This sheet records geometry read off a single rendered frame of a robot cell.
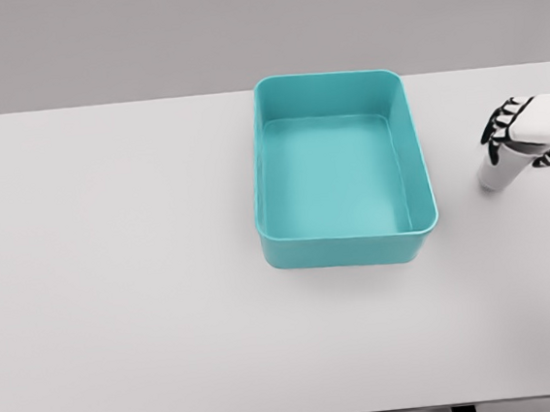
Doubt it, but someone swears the white paper cup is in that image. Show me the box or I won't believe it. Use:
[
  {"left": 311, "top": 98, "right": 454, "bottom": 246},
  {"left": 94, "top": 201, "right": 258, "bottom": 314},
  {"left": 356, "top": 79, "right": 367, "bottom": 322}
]
[{"left": 474, "top": 141, "right": 538, "bottom": 194}]

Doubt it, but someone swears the teal plastic basket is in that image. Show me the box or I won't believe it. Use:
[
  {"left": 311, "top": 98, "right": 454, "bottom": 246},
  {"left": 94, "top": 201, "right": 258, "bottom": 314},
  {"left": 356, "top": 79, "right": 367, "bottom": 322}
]
[{"left": 241, "top": 60, "right": 445, "bottom": 278}]

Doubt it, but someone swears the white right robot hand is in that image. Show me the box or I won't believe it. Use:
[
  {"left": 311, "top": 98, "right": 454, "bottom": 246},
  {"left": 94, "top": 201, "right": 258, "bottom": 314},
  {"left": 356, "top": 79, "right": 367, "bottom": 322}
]
[{"left": 476, "top": 92, "right": 550, "bottom": 175}]

